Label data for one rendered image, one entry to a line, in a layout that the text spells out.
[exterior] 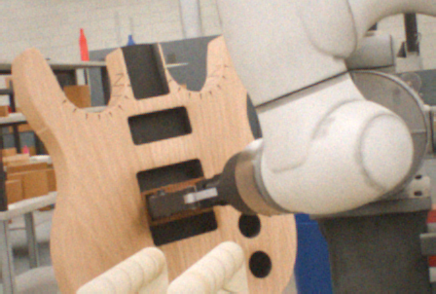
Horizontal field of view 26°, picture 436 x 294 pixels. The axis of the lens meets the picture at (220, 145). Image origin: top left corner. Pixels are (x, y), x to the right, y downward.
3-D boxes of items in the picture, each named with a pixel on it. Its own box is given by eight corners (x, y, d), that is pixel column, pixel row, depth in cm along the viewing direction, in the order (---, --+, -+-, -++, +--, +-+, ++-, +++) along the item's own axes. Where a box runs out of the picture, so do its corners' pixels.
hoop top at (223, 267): (218, 271, 97) (214, 239, 97) (249, 269, 96) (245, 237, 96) (163, 320, 78) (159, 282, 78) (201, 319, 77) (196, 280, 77)
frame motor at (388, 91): (320, 187, 221) (308, 77, 219) (439, 177, 215) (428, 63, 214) (299, 212, 181) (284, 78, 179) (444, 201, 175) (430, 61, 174)
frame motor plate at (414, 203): (326, 198, 225) (325, 181, 224) (430, 189, 220) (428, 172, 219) (309, 220, 190) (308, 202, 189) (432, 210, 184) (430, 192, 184)
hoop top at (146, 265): (142, 275, 99) (138, 245, 99) (171, 274, 98) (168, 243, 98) (69, 325, 80) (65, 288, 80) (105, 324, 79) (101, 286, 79)
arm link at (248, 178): (337, 202, 105) (305, 208, 110) (315, 123, 105) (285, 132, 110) (272, 221, 100) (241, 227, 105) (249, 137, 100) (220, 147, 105)
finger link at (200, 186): (238, 202, 112) (232, 204, 111) (168, 219, 119) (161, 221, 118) (230, 170, 112) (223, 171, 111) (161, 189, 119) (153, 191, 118)
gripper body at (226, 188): (242, 219, 105) (200, 228, 113) (303, 202, 109) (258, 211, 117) (226, 153, 105) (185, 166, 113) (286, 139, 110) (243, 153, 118)
